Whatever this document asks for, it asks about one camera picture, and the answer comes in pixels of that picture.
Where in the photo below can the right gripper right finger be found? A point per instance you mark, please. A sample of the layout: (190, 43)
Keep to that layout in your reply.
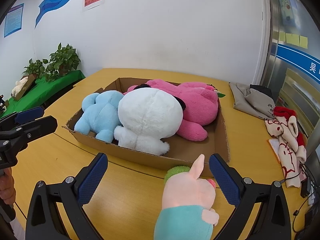
(273, 218)

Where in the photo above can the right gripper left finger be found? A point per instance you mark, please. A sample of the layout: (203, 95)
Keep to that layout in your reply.
(44, 220)

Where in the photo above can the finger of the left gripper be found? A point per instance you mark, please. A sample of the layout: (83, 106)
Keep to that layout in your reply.
(17, 139)
(18, 118)

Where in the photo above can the pink pig plush toy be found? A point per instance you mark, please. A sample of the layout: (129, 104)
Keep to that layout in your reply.
(187, 202)

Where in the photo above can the light blue plush toy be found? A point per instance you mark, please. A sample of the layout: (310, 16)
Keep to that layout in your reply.
(100, 115)

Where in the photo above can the brown cardboard box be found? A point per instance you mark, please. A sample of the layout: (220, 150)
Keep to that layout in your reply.
(182, 151)

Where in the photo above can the white panda plush toy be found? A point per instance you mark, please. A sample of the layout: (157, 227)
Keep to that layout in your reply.
(147, 116)

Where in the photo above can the pink plush bear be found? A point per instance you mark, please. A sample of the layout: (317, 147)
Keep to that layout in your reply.
(201, 105)

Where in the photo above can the operator left hand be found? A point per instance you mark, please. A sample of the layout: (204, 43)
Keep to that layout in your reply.
(7, 190)

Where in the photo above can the green cloth covered bench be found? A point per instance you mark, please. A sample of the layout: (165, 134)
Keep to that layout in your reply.
(42, 91)

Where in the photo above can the small cardboard box on bench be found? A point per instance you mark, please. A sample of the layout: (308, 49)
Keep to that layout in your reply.
(22, 86)

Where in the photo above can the green potted plant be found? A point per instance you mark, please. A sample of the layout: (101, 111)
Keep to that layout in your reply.
(61, 62)

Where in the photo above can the grey cloth bag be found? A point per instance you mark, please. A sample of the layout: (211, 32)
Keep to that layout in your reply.
(254, 100)

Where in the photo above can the blue banner with characters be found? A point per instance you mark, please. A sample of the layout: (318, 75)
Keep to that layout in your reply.
(299, 59)

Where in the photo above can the yellow sticky notes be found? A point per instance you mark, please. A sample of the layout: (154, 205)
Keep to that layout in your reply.
(294, 39)

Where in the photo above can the cartoon poster on glass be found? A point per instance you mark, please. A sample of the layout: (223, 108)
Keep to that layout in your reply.
(289, 14)

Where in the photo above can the blue framed wall notice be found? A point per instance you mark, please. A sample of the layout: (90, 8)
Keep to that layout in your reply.
(13, 20)

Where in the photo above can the blue wave wall decal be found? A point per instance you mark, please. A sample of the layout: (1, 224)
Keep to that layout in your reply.
(47, 6)

